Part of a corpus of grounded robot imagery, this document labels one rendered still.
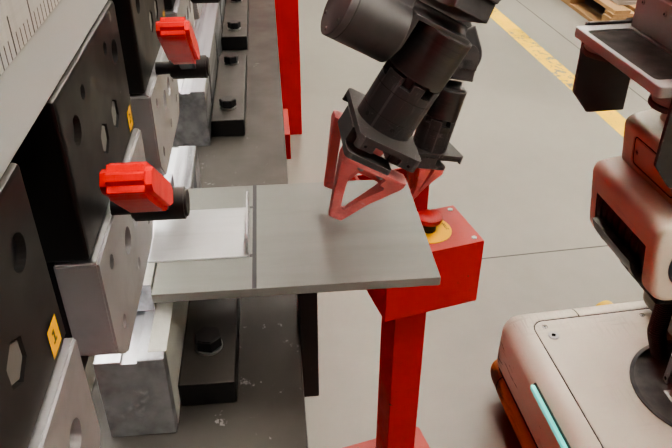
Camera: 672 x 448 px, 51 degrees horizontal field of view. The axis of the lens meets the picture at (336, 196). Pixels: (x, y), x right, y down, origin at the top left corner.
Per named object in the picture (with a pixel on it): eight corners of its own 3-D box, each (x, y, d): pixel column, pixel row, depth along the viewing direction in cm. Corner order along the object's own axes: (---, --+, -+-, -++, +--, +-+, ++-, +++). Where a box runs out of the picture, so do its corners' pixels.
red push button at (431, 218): (445, 237, 108) (447, 218, 106) (421, 242, 107) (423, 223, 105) (434, 223, 111) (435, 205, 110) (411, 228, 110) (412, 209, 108)
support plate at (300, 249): (440, 285, 65) (441, 277, 64) (152, 303, 63) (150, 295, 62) (405, 185, 80) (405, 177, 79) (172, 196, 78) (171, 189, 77)
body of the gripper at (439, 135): (390, 143, 115) (403, 102, 112) (443, 149, 119) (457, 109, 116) (406, 162, 110) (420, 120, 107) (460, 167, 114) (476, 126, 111)
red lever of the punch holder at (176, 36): (194, 11, 47) (209, 59, 56) (131, 12, 46) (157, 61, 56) (195, 36, 47) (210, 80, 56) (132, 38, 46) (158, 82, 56)
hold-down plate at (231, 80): (245, 135, 115) (244, 119, 114) (212, 137, 115) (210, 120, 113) (247, 67, 141) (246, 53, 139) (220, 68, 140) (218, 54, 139)
